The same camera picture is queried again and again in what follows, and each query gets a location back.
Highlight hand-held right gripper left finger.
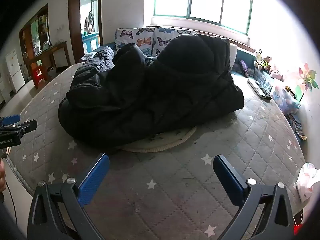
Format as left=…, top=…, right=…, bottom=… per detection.
left=27, top=153, right=110, bottom=240

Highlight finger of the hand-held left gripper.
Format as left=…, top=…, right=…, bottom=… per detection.
left=0, top=120, right=38, bottom=137
left=0, top=114, right=21, bottom=127

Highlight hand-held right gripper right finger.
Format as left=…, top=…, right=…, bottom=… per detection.
left=213, top=154, right=294, bottom=240

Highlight black down jacket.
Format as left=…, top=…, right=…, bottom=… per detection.
left=58, top=33, right=245, bottom=153

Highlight hanging clothes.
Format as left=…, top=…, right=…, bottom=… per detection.
left=84, top=11, right=95, bottom=33

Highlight person's left hand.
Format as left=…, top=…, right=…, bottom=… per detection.
left=0, top=163, right=6, bottom=193

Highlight white refrigerator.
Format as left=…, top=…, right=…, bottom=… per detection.
left=5, top=49, right=26, bottom=93

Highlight grey star quilted mat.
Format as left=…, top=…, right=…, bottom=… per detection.
left=5, top=62, right=307, bottom=240

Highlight round cream-rimmed table mat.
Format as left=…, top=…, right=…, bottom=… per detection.
left=119, top=126, right=198, bottom=153

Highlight white plastic bag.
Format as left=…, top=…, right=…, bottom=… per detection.
left=296, top=162, right=320, bottom=203

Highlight wooden shelf cabinet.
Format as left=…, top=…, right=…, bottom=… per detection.
left=19, top=4, right=53, bottom=63

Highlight wooden desk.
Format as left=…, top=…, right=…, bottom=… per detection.
left=24, top=41, right=69, bottom=89

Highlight long white flat device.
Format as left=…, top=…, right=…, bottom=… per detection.
left=247, top=77, right=272, bottom=101

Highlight clear plastic toy box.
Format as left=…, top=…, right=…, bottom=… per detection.
left=271, top=85, right=302, bottom=116

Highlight blue cabinet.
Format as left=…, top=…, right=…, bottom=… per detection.
left=82, top=31, right=101, bottom=55

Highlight purple folded umbrella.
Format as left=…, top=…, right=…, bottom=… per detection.
left=237, top=60, right=249, bottom=78

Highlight pink plush toy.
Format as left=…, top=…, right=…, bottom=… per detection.
left=269, top=69, right=285, bottom=82

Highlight brown plush bear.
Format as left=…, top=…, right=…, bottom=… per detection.
left=259, top=56, right=273, bottom=72

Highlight white cushion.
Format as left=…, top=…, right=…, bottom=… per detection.
left=229, top=43, right=238, bottom=67

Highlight black and white plush toy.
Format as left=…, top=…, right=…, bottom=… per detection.
left=254, top=47, right=263, bottom=68

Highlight colourful pinwheel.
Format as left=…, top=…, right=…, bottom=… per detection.
left=295, top=62, right=319, bottom=101

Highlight butterfly print cushion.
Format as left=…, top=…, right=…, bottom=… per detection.
left=114, top=27, right=156, bottom=57
left=153, top=26, right=198, bottom=56

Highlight window ledge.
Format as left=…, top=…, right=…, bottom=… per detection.
left=149, top=16, right=251, bottom=47

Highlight green framed window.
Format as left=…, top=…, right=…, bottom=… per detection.
left=153, top=0, right=255, bottom=35

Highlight brown door frame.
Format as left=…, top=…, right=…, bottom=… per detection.
left=68, top=0, right=103, bottom=64

